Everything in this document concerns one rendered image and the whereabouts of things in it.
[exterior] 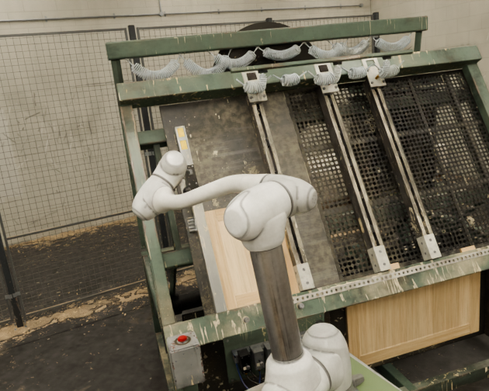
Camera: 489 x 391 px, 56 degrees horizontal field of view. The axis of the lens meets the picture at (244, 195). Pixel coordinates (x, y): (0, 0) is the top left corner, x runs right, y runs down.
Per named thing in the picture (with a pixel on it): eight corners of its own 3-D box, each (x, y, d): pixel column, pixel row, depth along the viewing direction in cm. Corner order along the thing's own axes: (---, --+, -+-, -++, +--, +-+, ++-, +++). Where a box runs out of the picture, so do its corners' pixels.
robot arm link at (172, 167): (168, 156, 191) (150, 181, 186) (170, 140, 176) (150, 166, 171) (190, 170, 191) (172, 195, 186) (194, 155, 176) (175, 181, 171)
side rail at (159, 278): (161, 327, 214) (162, 326, 204) (120, 115, 243) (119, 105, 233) (174, 324, 216) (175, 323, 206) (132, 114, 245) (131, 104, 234)
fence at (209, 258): (215, 313, 215) (216, 313, 212) (174, 129, 240) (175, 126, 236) (225, 311, 217) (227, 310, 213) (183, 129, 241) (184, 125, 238)
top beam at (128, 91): (119, 110, 237) (118, 101, 228) (116, 93, 240) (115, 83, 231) (472, 67, 295) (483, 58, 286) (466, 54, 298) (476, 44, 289)
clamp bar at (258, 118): (295, 292, 226) (311, 286, 204) (237, 81, 257) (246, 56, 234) (313, 288, 229) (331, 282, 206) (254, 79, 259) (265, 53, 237)
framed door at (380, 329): (348, 368, 266) (350, 370, 264) (343, 280, 252) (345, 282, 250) (476, 329, 290) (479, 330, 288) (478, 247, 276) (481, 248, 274)
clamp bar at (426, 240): (421, 261, 245) (449, 253, 223) (353, 68, 276) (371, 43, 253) (436, 257, 248) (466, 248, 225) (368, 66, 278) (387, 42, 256)
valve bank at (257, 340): (237, 403, 201) (230, 354, 195) (228, 383, 214) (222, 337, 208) (340, 371, 214) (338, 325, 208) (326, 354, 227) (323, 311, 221)
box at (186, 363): (176, 392, 184) (170, 352, 180) (171, 375, 195) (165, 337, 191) (206, 383, 187) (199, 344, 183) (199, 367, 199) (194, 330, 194)
